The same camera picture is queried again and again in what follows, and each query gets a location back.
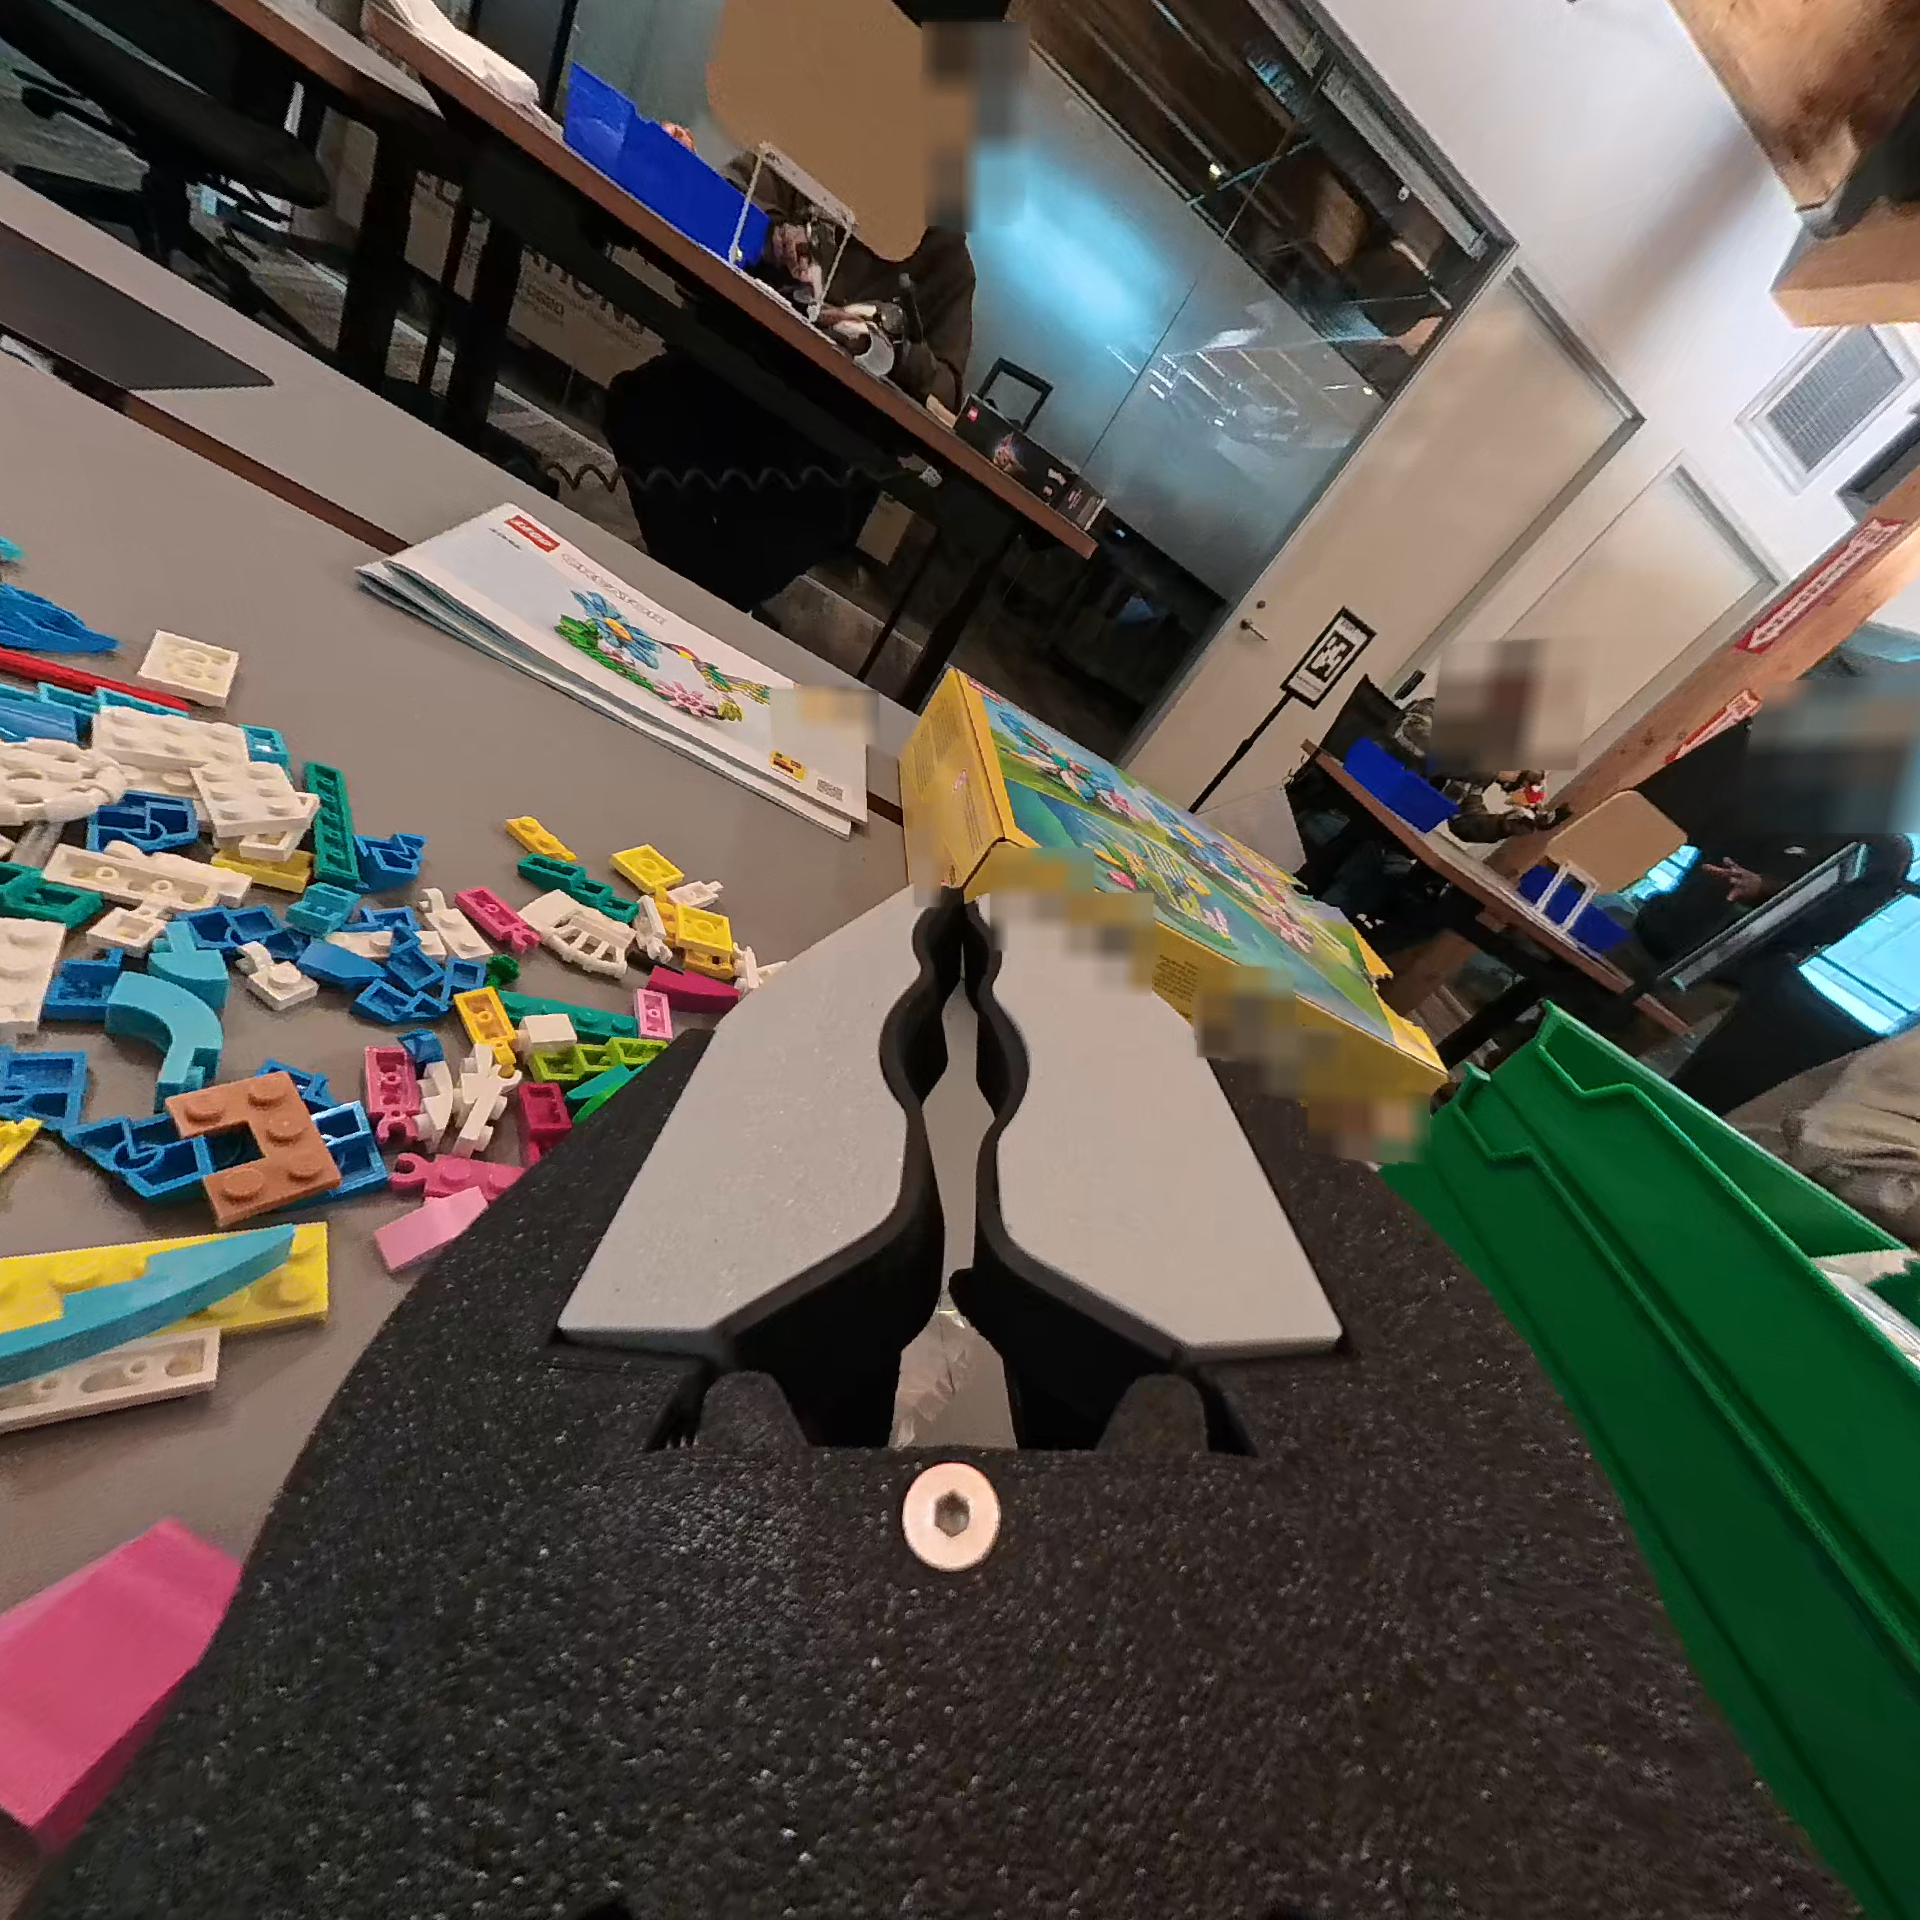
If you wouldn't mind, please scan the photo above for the dark cardboard box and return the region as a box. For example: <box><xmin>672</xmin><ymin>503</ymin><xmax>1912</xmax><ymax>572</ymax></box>
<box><xmin>956</xmin><ymin>358</ymin><xmax>1109</xmax><ymax>529</ymax></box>

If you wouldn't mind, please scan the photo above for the beige chair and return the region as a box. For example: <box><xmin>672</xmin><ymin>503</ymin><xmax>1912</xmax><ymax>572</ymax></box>
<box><xmin>1543</xmin><ymin>788</ymin><xmax>1690</xmax><ymax>902</ymax></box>

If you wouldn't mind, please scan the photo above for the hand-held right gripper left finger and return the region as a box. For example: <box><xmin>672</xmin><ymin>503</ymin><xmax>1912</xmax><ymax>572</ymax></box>
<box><xmin>558</xmin><ymin>896</ymin><xmax>964</xmax><ymax>1448</ymax></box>

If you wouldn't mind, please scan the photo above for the pile of colourful lego pieces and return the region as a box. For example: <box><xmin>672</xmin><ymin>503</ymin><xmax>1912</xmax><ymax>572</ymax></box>
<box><xmin>0</xmin><ymin>538</ymin><xmax>782</xmax><ymax>1432</ymax></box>

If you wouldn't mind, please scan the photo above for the white wall vent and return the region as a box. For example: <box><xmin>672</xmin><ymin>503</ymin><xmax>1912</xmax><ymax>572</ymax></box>
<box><xmin>1737</xmin><ymin>322</ymin><xmax>1920</xmax><ymax>490</ymax></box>

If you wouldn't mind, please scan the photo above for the blue plastic bin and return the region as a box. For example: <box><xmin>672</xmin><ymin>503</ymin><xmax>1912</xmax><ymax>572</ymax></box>
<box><xmin>1340</xmin><ymin>735</ymin><xmax>1461</xmax><ymax>829</ymax></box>
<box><xmin>561</xmin><ymin>63</ymin><xmax>769</xmax><ymax>269</ymax></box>

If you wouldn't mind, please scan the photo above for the lego instruction booklet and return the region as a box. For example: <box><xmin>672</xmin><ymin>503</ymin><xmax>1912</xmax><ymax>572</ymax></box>
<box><xmin>356</xmin><ymin>503</ymin><xmax>872</xmax><ymax>839</ymax></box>

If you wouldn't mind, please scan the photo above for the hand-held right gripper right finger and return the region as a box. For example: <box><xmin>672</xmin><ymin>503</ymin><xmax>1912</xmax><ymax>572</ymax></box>
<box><xmin>951</xmin><ymin>900</ymin><xmax>1343</xmax><ymax>1448</ymax></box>

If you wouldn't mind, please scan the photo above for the long wood-edged table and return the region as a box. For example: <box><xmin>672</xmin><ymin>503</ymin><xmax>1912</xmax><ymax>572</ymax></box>
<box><xmin>224</xmin><ymin>0</ymin><xmax>1100</xmax><ymax>705</ymax></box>

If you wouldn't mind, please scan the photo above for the large pink lego slope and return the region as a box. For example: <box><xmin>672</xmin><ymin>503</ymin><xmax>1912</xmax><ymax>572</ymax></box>
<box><xmin>0</xmin><ymin>1517</ymin><xmax>241</xmax><ymax>1854</ymax></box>

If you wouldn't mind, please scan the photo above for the wooden post with red signs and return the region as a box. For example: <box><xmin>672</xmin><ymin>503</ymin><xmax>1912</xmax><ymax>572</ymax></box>
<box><xmin>1500</xmin><ymin>478</ymin><xmax>1920</xmax><ymax>887</ymax></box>

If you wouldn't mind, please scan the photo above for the green plastic bin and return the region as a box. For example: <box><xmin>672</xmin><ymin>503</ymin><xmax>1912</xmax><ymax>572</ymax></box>
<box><xmin>1381</xmin><ymin>1001</ymin><xmax>1920</xmax><ymax>1920</ymax></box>

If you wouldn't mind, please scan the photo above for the black office chair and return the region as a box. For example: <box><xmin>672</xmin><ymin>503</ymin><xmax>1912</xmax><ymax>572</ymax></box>
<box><xmin>602</xmin><ymin>352</ymin><xmax>889</xmax><ymax>605</ymax></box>

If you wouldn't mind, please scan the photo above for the sign stand with printed tag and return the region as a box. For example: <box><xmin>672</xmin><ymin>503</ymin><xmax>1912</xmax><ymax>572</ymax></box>
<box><xmin>1190</xmin><ymin>602</ymin><xmax>1375</xmax><ymax>812</ymax></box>

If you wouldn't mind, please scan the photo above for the yellow lego set box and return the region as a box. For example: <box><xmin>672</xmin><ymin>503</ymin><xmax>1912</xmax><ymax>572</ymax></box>
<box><xmin>896</xmin><ymin>668</ymin><xmax>1448</xmax><ymax>1113</ymax></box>

